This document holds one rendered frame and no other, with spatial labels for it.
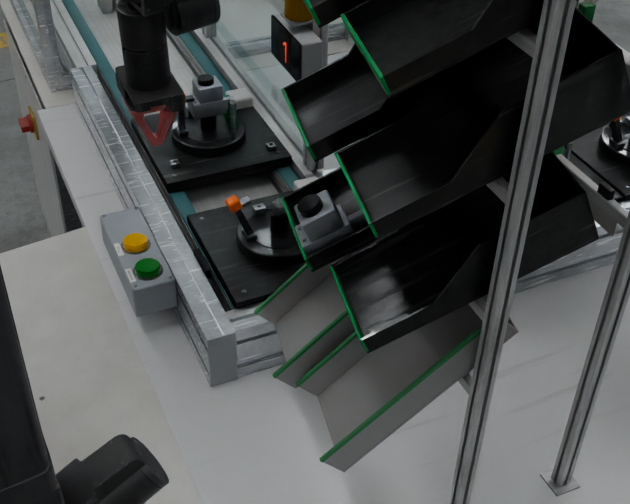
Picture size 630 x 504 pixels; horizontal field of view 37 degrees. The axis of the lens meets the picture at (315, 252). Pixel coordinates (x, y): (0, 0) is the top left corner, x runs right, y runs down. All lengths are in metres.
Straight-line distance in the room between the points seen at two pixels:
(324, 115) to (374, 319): 0.24
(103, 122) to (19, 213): 1.48
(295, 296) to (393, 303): 0.29
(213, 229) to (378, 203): 0.63
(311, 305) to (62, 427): 0.41
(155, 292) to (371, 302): 0.50
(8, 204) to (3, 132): 0.48
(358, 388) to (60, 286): 0.64
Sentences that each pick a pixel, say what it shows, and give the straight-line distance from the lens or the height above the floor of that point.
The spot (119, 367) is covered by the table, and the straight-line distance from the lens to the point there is 1.49.
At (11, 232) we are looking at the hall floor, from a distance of 3.25.
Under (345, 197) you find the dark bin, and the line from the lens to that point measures 1.20.
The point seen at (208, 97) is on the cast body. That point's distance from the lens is 1.73.
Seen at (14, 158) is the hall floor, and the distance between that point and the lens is 3.62.
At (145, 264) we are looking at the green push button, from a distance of 1.49.
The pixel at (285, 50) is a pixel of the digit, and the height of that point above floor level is 1.20.
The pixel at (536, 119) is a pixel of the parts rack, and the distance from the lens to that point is 0.87.
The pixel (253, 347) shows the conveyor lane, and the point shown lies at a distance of 1.42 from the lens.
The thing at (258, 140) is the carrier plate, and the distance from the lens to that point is 1.78.
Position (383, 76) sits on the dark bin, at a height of 1.53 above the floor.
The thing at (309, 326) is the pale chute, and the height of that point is 1.03.
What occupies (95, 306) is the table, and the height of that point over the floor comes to 0.86.
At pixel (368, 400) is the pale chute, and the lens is 1.19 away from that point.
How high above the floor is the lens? 1.92
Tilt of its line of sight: 39 degrees down
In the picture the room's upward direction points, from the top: 2 degrees clockwise
